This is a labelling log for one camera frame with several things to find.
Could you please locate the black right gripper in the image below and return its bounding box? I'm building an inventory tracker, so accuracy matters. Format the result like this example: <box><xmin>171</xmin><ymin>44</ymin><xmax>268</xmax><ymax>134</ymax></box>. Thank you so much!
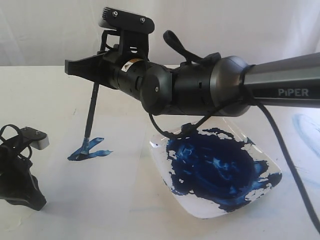
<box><xmin>64</xmin><ymin>50</ymin><xmax>150</xmax><ymax>97</ymax></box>

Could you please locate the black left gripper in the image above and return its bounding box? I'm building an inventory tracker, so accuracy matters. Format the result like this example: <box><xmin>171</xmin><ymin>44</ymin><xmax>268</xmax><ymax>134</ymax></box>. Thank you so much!
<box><xmin>0</xmin><ymin>145</ymin><xmax>47</xmax><ymax>210</ymax></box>

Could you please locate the black paintbrush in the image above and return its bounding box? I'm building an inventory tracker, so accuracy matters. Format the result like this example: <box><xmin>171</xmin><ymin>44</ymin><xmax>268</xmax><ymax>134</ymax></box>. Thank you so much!
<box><xmin>78</xmin><ymin>83</ymin><xmax>99</xmax><ymax>160</ymax></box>

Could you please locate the white paper sheet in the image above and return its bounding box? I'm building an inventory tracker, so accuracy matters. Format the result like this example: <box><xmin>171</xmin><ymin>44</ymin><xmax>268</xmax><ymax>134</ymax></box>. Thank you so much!
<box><xmin>39</xmin><ymin>115</ymin><xmax>146</xmax><ymax>221</ymax></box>

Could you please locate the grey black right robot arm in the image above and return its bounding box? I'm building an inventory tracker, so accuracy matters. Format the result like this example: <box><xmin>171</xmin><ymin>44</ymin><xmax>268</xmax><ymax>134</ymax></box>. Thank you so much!
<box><xmin>64</xmin><ymin>50</ymin><xmax>320</xmax><ymax>117</ymax></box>

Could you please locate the white backdrop cloth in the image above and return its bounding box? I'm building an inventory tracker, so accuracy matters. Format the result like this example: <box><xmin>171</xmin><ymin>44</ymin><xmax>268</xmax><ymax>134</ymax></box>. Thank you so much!
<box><xmin>0</xmin><ymin>0</ymin><xmax>320</xmax><ymax>66</ymax></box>

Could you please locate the white square paint plate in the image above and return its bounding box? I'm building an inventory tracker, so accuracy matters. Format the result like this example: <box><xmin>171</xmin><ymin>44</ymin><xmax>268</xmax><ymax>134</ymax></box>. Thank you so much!
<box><xmin>149</xmin><ymin>117</ymin><xmax>282</xmax><ymax>219</ymax></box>

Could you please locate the left black camera cable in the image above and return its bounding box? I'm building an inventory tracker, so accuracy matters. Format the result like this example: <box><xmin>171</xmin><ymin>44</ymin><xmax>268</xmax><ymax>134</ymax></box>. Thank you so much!
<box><xmin>0</xmin><ymin>124</ymin><xmax>33</xmax><ymax>161</ymax></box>

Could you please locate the black camera cable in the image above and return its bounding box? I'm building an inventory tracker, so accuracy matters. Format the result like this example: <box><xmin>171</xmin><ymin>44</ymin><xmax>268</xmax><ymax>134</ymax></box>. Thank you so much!
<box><xmin>99</xmin><ymin>29</ymin><xmax>320</xmax><ymax>240</ymax></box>
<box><xmin>0</xmin><ymin>124</ymin><xmax>33</xmax><ymax>161</ymax></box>

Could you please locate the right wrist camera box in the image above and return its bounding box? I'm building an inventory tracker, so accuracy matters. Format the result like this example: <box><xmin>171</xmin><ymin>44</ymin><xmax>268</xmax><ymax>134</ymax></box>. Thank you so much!
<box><xmin>98</xmin><ymin>7</ymin><xmax>155</xmax><ymax>35</ymax></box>

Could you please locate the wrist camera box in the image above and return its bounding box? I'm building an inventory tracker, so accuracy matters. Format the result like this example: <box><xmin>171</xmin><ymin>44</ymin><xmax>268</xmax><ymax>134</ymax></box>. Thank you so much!
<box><xmin>20</xmin><ymin>127</ymin><xmax>50</xmax><ymax>150</ymax></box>
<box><xmin>98</xmin><ymin>7</ymin><xmax>155</xmax><ymax>35</ymax></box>

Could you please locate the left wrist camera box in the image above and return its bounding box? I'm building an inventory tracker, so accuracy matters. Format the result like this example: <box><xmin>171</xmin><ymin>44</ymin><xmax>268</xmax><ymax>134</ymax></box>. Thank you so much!
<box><xmin>20</xmin><ymin>127</ymin><xmax>50</xmax><ymax>150</ymax></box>

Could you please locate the right black camera cable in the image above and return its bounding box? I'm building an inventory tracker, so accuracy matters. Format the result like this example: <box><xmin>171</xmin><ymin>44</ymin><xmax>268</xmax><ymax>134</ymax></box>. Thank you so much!
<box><xmin>99</xmin><ymin>29</ymin><xmax>320</xmax><ymax>240</ymax></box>

